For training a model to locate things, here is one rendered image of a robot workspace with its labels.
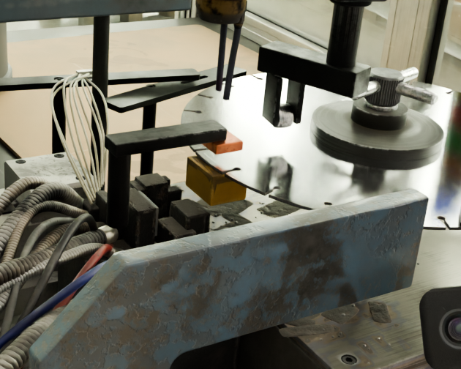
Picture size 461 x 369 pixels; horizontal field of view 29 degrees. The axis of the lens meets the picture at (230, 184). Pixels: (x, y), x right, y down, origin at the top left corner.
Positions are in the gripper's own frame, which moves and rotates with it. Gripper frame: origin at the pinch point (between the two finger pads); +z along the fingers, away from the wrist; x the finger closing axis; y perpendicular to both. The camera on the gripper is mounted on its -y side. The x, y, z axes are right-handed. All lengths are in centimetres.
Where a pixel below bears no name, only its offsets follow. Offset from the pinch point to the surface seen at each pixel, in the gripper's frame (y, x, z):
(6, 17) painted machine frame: -30.1, 25.8, 18.7
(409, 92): 1.0, 17.5, 7.3
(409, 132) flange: 1.6, 14.5, 9.0
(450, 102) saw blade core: 10.6, 19.0, 17.9
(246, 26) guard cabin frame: 16, 51, 102
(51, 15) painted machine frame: -26.3, 26.5, 19.6
